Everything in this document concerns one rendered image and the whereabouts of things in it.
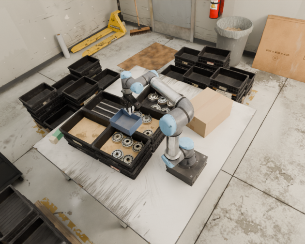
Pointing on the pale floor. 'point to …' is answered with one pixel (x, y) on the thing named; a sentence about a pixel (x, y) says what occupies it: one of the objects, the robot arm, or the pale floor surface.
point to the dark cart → (1, 172)
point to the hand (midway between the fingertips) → (131, 114)
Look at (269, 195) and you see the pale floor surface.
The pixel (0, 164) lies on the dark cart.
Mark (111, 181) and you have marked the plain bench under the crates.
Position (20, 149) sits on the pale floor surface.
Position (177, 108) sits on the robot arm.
